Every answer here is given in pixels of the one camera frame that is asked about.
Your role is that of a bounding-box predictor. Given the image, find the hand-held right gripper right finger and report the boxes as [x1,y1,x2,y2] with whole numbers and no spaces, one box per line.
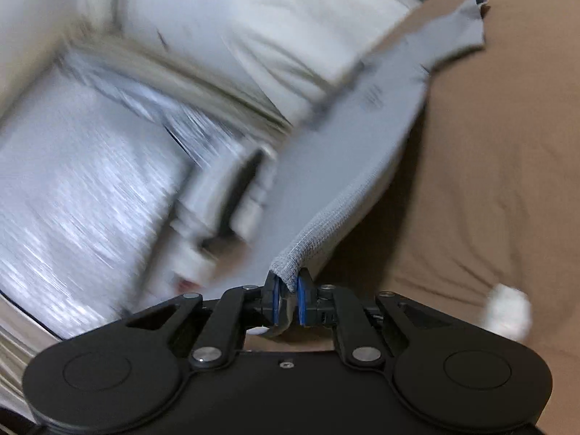
[297,268,454,368]

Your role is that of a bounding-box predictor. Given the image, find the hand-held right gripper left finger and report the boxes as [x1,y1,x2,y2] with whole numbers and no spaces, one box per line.
[124,272,286,369]

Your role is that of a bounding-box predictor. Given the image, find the grey knit garment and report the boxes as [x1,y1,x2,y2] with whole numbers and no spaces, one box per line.
[217,0,489,338]

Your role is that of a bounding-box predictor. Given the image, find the silver reflective mat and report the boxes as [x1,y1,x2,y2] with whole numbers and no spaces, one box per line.
[0,50,273,340]

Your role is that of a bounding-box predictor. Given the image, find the white cloth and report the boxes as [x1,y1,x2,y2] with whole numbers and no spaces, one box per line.
[77,0,424,121]

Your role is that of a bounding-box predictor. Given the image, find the small white object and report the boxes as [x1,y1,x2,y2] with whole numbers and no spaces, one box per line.
[482,283,534,340]

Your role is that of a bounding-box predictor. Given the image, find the brown bed sheet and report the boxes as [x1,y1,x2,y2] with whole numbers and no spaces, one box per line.
[245,0,580,435]

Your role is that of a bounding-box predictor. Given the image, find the beige rail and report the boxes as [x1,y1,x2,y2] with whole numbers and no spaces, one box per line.
[57,32,293,134]

